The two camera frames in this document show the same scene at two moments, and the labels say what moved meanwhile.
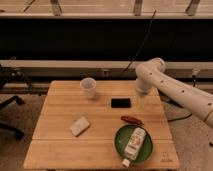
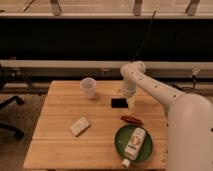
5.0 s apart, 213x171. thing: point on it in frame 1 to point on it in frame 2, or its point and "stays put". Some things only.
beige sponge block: x=79 y=126 stays put
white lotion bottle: x=134 y=146 stays put
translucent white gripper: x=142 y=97 to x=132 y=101
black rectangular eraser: x=120 y=102 stays put
